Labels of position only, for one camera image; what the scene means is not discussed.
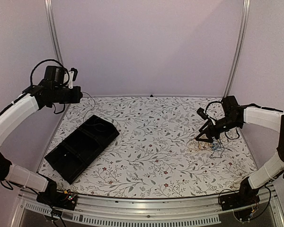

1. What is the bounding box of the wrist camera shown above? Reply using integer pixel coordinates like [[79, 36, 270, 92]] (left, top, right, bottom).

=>
[[197, 107, 209, 120], [68, 68, 78, 89]]

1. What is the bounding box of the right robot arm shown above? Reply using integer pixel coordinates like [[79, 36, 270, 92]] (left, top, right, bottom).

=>
[[195, 96, 284, 206]]

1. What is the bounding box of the floral table mat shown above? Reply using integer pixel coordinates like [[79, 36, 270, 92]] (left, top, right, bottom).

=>
[[39, 96, 257, 198]]

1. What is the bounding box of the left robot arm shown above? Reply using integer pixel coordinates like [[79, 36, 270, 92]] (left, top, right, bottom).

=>
[[0, 59, 83, 205]]

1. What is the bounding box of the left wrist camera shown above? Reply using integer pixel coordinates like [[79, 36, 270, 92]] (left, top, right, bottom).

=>
[[68, 68, 78, 89]]

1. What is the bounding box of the right aluminium corner post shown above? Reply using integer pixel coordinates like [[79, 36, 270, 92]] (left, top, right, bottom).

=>
[[223, 0, 250, 97]]

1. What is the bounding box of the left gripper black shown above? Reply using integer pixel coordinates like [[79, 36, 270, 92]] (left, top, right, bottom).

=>
[[53, 85, 82, 104]]

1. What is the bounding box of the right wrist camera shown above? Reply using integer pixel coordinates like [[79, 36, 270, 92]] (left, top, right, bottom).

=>
[[197, 107, 209, 120]]

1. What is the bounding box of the aluminium corner post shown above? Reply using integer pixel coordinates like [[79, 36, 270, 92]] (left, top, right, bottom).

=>
[[223, 0, 250, 97], [44, 0, 63, 63]]

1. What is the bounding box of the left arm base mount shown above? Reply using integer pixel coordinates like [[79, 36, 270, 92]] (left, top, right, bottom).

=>
[[36, 190, 78, 210]]

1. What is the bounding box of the black compartment tray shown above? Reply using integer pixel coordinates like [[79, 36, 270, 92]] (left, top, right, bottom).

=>
[[45, 115, 120, 184]]

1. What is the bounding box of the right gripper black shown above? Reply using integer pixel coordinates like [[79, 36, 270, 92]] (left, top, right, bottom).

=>
[[196, 115, 242, 143]]

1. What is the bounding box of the yellow cable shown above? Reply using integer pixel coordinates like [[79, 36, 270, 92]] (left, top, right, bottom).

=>
[[188, 138, 216, 153]]

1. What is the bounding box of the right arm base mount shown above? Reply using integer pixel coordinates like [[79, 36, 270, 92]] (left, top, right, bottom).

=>
[[218, 191, 260, 211]]

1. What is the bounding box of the left aluminium corner post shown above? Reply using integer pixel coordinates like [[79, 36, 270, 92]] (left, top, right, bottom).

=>
[[44, 0, 63, 63]]

